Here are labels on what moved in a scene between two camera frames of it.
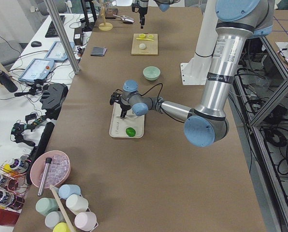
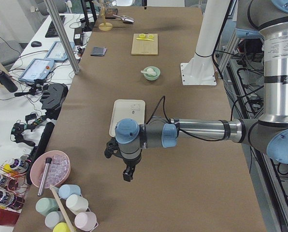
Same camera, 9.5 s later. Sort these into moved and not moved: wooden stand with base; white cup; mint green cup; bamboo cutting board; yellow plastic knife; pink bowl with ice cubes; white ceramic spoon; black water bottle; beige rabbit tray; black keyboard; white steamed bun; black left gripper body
Moved: white ceramic spoon; white steamed bun; black left gripper body
Not moved: bamboo cutting board; white cup; pink bowl with ice cubes; wooden stand with base; yellow plastic knife; mint green cup; black keyboard; black water bottle; beige rabbit tray
